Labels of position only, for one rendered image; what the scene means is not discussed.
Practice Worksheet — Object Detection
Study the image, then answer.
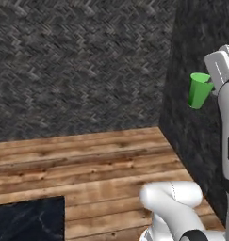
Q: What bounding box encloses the green cup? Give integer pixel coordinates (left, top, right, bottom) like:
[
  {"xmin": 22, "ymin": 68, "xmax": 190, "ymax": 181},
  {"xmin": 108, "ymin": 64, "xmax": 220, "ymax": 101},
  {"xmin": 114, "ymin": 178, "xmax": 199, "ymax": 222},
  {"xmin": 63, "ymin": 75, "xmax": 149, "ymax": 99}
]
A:
[{"xmin": 187, "ymin": 72, "xmax": 215, "ymax": 110}]

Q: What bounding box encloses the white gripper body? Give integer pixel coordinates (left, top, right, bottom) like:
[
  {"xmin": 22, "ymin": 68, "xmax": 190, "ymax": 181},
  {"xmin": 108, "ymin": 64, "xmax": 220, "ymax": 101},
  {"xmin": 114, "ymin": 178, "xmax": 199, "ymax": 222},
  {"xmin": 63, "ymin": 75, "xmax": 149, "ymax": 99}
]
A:
[{"xmin": 204, "ymin": 50, "xmax": 229, "ymax": 96}]

